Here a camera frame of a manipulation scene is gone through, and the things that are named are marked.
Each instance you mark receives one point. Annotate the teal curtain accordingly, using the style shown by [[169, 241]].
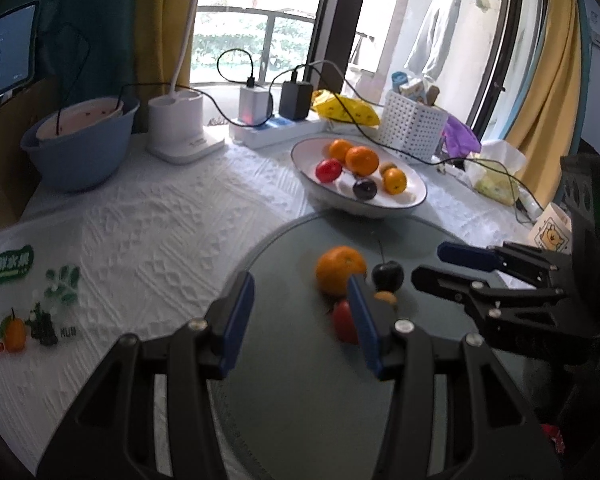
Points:
[[80, 10]]

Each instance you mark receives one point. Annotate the yellow wipes pack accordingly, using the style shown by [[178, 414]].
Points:
[[497, 187]]

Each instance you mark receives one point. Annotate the white power strip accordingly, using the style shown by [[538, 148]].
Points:
[[280, 132]]

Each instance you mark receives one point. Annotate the black charger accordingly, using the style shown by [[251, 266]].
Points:
[[296, 100]]

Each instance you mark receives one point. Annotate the small printed carton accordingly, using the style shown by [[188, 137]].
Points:
[[412, 91]]

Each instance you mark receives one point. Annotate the blue plastic basin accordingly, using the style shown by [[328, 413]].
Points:
[[80, 160]]

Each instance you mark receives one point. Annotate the white charger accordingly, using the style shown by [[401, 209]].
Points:
[[255, 105]]

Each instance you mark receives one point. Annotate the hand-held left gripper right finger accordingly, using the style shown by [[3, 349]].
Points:
[[365, 325]]

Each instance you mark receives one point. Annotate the yellow curtain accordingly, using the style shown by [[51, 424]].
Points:
[[165, 20], [550, 85]]

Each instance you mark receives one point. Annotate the white bowl with dark rim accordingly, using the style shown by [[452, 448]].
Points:
[[325, 195]]

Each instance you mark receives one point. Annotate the brown kiwi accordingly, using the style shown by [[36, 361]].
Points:
[[387, 166], [386, 297]]

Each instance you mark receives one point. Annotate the red plum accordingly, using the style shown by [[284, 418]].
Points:
[[342, 322]]

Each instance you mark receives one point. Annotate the round grey tray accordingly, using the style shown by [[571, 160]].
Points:
[[290, 410]]

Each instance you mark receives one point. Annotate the white cartoon bear mug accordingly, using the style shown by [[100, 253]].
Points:
[[552, 230]]

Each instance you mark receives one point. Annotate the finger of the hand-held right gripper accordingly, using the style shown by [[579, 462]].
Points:
[[440, 282], [467, 255]]

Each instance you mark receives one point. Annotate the white desk lamp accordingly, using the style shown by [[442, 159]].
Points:
[[175, 115]]

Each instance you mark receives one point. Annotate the white woven basket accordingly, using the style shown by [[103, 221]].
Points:
[[412, 127]]

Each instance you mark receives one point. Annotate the white tissue pack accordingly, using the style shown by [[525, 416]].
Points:
[[500, 157]]

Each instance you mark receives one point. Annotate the hanging grey garment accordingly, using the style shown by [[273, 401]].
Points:
[[437, 25]]

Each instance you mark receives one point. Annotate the tablet with dark screen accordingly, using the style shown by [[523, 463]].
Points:
[[7, 50]]

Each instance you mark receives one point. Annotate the purple cloth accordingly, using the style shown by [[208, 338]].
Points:
[[460, 137]]

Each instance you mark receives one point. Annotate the orange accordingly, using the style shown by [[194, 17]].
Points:
[[339, 149], [362, 160], [337, 267], [394, 181]]

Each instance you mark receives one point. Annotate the pink bowl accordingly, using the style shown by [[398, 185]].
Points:
[[80, 120]]

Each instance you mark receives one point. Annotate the yellow plastic bag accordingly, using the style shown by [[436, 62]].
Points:
[[345, 107]]

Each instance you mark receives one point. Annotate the cardboard box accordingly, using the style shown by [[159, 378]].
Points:
[[0, 185]]

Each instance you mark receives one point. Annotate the dark cherry with stem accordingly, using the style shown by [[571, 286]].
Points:
[[387, 276]]

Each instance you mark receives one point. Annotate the dark sliding door frame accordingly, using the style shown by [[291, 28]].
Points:
[[505, 50], [335, 10]]

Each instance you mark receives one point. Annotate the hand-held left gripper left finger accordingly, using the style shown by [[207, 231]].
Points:
[[237, 320]]

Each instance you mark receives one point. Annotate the dark purple plum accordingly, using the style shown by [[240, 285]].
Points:
[[365, 189]]

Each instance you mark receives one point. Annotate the balcony railing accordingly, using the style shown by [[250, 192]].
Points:
[[250, 20]]

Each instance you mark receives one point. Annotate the blue capped bottle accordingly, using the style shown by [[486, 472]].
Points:
[[398, 79]]

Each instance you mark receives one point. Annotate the red apple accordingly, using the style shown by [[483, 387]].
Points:
[[328, 171]]

